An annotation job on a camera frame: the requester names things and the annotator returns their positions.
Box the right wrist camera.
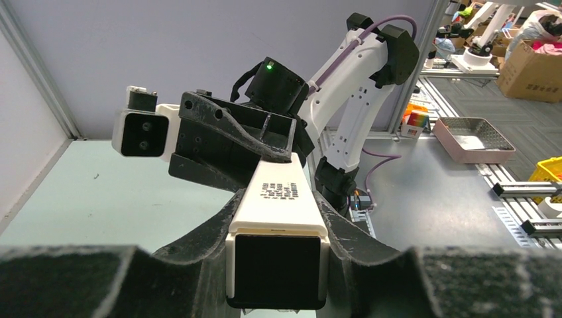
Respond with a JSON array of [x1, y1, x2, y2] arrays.
[[111, 85, 180, 162]]

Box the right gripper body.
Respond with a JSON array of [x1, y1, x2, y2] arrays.
[[168, 91, 306, 192]]

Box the colourful small box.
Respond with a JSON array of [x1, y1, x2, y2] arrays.
[[400, 103, 429, 139]]

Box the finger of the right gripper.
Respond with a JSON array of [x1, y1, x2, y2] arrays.
[[180, 91, 296, 163]]

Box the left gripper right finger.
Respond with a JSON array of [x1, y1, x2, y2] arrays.
[[313, 192, 561, 317]]

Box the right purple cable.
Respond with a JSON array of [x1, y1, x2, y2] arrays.
[[307, 15, 418, 95]]

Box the white remote control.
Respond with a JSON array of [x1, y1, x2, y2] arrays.
[[225, 153, 330, 311]]

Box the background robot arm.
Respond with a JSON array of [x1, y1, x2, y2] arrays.
[[451, 1, 520, 75]]

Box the pink metal tray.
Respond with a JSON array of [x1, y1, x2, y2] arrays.
[[432, 117, 516, 164]]

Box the yellow basket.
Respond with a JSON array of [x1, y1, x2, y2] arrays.
[[528, 157, 561, 182]]

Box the cardboard box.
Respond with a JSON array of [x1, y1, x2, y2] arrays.
[[496, 40, 561, 103]]

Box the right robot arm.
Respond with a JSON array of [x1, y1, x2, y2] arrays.
[[168, 13, 419, 213]]

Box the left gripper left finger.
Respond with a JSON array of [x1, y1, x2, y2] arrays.
[[1, 190, 244, 317]]

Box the purple cable on base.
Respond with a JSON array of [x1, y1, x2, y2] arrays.
[[361, 146, 402, 207]]

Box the white cable duct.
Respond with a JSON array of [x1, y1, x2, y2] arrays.
[[349, 208, 376, 239]]

